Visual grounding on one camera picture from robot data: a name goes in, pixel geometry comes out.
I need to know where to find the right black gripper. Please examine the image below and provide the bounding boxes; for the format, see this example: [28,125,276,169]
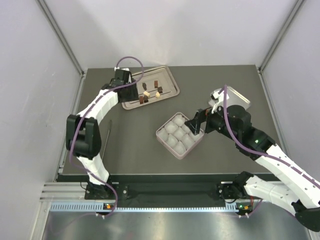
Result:
[185,100,240,142]

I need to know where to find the brown chocolate piece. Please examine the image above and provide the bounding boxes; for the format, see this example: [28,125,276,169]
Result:
[139,96,144,104]

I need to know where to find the white chocolate cube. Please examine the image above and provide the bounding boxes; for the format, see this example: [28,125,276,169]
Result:
[143,91,150,98]

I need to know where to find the metal tongs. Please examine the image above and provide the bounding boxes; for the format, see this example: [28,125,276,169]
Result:
[101,120,113,160]

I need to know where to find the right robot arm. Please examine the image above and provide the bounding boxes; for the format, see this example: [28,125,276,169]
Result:
[185,105,320,232]

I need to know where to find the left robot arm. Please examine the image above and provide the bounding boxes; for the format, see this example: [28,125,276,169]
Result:
[65,67,139,199]

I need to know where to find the dark chocolate tall piece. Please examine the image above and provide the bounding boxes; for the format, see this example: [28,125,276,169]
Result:
[142,82,147,91]

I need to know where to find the dark chocolate cube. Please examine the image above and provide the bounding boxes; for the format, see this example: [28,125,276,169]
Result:
[157,86,163,94]

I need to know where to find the white paper cup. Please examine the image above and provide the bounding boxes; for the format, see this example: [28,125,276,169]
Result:
[181,134,195,150]
[172,114,186,127]
[164,121,179,134]
[157,128,169,142]
[172,127,186,141]
[173,141,187,155]
[166,134,178,148]
[189,132,203,142]
[181,124,191,134]

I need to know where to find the pink square tin box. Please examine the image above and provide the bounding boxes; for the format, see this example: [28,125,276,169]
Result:
[155,112,204,160]

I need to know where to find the silver metal tray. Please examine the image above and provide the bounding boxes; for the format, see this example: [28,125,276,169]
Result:
[122,66,180,110]

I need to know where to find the silver tin lid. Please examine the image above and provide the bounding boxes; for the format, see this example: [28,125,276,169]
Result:
[211,86,251,113]

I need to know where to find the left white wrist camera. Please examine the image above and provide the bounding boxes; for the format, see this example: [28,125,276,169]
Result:
[114,67,130,72]

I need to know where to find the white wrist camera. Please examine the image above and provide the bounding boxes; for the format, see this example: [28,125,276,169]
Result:
[208,88,224,112]
[114,67,130,72]

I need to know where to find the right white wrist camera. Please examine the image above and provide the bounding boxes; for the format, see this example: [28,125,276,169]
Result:
[208,88,224,112]

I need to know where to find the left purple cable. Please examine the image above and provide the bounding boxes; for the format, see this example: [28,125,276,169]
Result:
[68,56,145,217]

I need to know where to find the purple cable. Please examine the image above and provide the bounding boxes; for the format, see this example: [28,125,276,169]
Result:
[219,84,320,218]
[68,56,145,217]

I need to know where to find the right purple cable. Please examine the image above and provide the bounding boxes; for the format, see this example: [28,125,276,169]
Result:
[219,84,320,218]

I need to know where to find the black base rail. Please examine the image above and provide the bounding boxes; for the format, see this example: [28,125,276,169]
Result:
[84,174,247,207]

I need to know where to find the white cable duct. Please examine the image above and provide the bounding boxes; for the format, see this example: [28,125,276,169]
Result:
[50,202,252,213]

